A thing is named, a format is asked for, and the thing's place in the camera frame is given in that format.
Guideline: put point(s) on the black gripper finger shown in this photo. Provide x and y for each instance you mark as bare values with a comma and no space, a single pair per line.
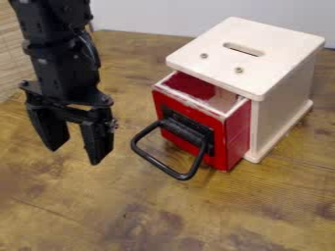
97,137

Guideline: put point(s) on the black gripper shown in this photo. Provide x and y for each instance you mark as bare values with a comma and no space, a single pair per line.
64,94

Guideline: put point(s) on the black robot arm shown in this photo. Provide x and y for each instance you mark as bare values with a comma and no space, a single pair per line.
50,20

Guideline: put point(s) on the red drawer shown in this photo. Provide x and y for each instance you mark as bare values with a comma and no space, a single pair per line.
197,103

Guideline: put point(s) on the white wooden cabinet box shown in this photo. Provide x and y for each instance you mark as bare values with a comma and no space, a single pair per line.
264,63

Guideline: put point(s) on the black metal drawer handle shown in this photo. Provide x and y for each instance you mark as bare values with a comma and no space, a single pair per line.
176,131

